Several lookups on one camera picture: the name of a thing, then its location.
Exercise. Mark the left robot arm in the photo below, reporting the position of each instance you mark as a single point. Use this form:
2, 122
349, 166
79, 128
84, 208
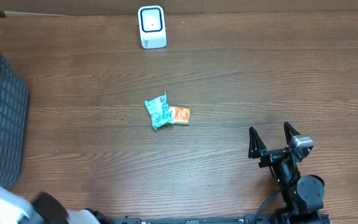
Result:
44, 209

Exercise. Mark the orange snack packet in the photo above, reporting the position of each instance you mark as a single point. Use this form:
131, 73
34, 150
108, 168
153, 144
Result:
180, 115

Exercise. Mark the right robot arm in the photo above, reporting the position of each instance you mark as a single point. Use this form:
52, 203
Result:
302, 196

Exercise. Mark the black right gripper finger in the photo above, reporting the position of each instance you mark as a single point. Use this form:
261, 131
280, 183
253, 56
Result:
256, 146
290, 131

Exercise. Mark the teal snack packet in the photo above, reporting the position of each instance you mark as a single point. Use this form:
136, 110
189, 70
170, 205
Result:
158, 109

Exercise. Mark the cardboard backdrop wall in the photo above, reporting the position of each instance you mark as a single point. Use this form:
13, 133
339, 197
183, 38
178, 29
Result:
123, 7

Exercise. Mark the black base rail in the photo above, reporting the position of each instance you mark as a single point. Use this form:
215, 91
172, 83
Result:
191, 221

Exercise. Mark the dark grey mesh basket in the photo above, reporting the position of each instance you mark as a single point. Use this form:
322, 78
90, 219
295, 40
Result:
14, 113

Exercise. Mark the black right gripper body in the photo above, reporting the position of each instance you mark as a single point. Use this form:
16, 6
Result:
271, 158

